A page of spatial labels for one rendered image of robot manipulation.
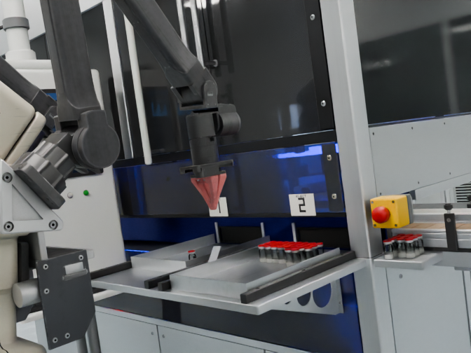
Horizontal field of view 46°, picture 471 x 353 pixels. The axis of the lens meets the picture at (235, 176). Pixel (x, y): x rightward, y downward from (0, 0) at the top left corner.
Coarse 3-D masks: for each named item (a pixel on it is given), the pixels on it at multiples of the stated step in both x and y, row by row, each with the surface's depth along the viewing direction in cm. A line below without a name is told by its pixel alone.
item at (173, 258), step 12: (192, 240) 183; (204, 240) 186; (252, 240) 166; (264, 240) 170; (156, 252) 173; (168, 252) 176; (180, 252) 179; (204, 252) 175; (228, 252) 159; (132, 264) 166; (144, 264) 161; (156, 264) 157; (168, 264) 153; (180, 264) 149; (192, 264) 149
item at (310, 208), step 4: (292, 196) 152; (296, 196) 151; (300, 196) 150; (304, 196) 149; (308, 196) 148; (312, 196) 147; (292, 200) 152; (296, 200) 151; (300, 200) 150; (308, 200) 148; (312, 200) 147; (292, 204) 152; (296, 204) 151; (308, 204) 148; (312, 204) 148; (292, 208) 153; (296, 208) 152; (304, 208) 150; (308, 208) 149; (312, 208) 148; (292, 212) 153; (296, 212) 152; (300, 212) 151; (304, 212) 150; (308, 212) 149; (312, 212) 148
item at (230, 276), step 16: (240, 256) 150; (256, 256) 154; (320, 256) 133; (176, 272) 135; (192, 272) 138; (208, 272) 142; (224, 272) 143; (240, 272) 140; (256, 272) 138; (272, 272) 136; (288, 272) 125; (176, 288) 132; (192, 288) 128; (208, 288) 124; (224, 288) 120; (240, 288) 116
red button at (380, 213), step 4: (376, 208) 130; (380, 208) 130; (384, 208) 130; (372, 212) 131; (376, 212) 130; (380, 212) 129; (384, 212) 129; (388, 212) 130; (372, 216) 131; (376, 216) 130; (380, 216) 130; (384, 216) 129; (388, 216) 130; (376, 220) 130; (380, 220) 130; (384, 220) 129
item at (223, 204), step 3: (219, 198) 173; (222, 198) 172; (225, 198) 171; (219, 201) 173; (222, 201) 172; (225, 201) 172; (219, 204) 174; (222, 204) 173; (225, 204) 172; (222, 207) 173; (225, 207) 172; (210, 210) 177; (213, 210) 176; (216, 210) 175; (222, 210) 173; (225, 210) 172; (210, 213) 177; (213, 213) 176; (216, 213) 175; (219, 213) 174; (222, 213) 173; (225, 213) 172
